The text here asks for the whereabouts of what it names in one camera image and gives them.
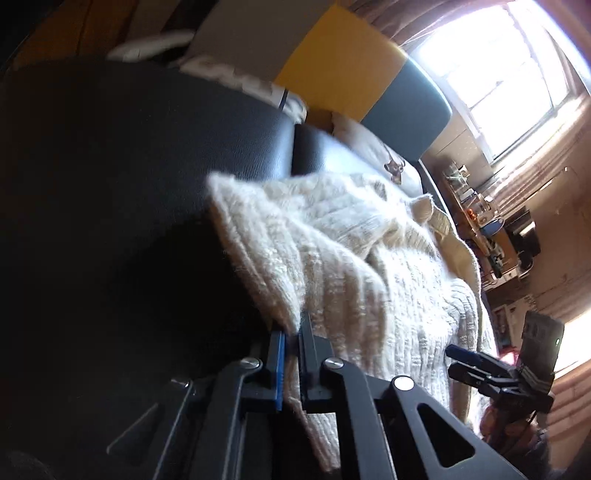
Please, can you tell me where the window with frame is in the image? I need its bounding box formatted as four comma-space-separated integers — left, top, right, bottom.
412, 1, 581, 164

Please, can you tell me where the black leather sofa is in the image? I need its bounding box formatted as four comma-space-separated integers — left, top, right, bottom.
1, 60, 386, 479

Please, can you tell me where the grey yellow blue chair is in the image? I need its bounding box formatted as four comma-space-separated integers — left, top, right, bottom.
188, 1, 452, 161

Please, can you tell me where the right hand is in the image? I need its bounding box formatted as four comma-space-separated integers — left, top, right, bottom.
480, 405, 550, 476

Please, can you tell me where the white printed pillow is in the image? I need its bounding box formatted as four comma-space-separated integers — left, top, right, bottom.
332, 112, 423, 197

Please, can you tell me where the cream knitted sweater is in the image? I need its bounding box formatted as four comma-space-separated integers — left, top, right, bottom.
205, 171, 500, 474

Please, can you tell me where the brown curtain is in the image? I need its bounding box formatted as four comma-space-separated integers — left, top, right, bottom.
338, 0, 506, 46

